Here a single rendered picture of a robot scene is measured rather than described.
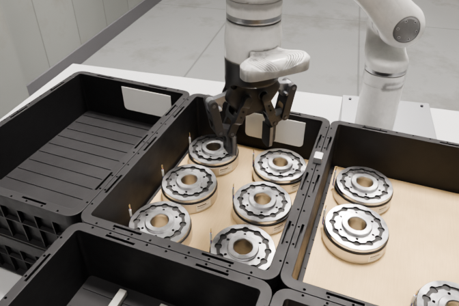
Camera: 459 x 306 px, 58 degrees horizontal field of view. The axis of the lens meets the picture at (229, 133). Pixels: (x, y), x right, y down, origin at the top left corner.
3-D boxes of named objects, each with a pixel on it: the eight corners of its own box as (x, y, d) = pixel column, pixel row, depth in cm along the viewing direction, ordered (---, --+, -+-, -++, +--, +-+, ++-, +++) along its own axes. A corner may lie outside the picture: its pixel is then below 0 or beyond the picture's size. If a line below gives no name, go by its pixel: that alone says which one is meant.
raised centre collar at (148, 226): (154, 209, 71) (153, 206, 71) (179, 216, 70) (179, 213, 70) (138, 229, 68) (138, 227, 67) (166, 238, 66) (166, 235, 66)
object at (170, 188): (177, 161, 83) (177, 159, 82) (225, 173, 80) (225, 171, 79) (151, 194, 75) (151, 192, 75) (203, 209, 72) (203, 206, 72)
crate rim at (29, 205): (80, 78, 101) (78, 69, 100) (193, 101, 92) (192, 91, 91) (-70, 182, 70) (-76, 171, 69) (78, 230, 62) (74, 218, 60)
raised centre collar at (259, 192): (253, 188, 76) (253, 186, 75) (279, 195, 74) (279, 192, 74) (244, 206, 72) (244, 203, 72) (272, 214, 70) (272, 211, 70)
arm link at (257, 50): (246, 85, 48) (247, 35, 45) (210, 50, 57) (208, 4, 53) (312, 71, 52) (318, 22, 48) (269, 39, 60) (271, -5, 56)
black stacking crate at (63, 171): (88, 113, 106) (78, 72, 100) (194, 136, 98) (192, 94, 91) (-47, 221, 76) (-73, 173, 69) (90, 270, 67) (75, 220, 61)
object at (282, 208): (244, 178, 79) (244, 175, 78) (297, 191, 76) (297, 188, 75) (225, 214, 71) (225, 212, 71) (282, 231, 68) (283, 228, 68)
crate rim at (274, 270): (193, 101, 92) (192, 91, 91) (330, 128, 83) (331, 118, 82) (78, 230, 62) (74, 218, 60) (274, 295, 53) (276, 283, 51)
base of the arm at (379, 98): (353, 117, 109) (363, 58, 100) (390, 121, 108) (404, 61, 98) (353, 138, 102) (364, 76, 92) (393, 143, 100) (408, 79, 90)
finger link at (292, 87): (291, 84, 59) (278, 120, 62) (302, 85, 60) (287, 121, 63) (282, 76, 61) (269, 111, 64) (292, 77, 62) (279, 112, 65)
